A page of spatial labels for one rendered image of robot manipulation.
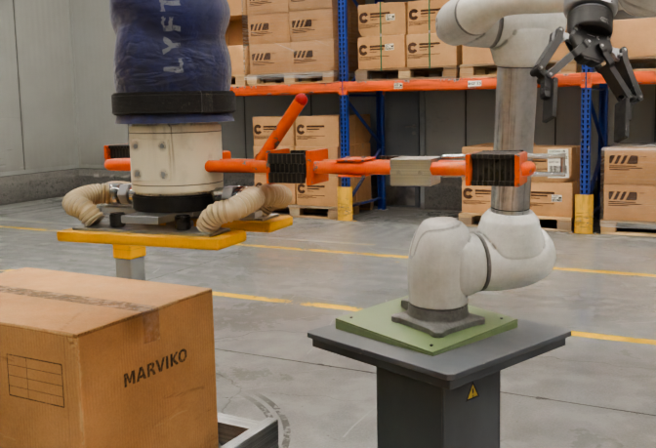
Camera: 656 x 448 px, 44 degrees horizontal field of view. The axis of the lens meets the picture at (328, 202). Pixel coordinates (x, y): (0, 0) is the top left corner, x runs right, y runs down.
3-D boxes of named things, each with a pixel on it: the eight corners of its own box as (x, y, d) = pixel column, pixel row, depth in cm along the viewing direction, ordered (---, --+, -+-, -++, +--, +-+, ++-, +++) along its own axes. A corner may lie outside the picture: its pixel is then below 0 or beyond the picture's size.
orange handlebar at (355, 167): (55, 174, 158) (53, 155, 158) (145, 162, 186) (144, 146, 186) (532, 182, 122) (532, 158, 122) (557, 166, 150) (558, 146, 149)
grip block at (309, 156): (264, 184, 138) (263, 150, 138) (288, 180, 147) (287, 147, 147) (307, 185, 135) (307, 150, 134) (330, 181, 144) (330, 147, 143)
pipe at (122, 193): (62, 220, 147) (61, 189, 146) (143, 203, 170) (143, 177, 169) (224, 227, 134) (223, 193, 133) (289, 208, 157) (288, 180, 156)
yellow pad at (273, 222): (121, 225, 163) (120, 201, 162) (150, 219, 172) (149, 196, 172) (270, 233, 150) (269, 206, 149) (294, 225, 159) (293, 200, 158)
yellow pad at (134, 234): (56, 241, 146) (54, 214, 145) (92, 232, 155) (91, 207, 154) (218, 251, 132) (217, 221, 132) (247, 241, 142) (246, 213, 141)
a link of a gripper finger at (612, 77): (583, 54, 137) (589, 51, 138) (619, 108, 136) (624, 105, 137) (596, 44, 133) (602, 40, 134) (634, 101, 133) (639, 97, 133)
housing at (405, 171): (389, 185, 131) (389, 158, 131) (401, 182, 137) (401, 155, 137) (430, 186, 128) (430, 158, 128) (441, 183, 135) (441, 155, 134)
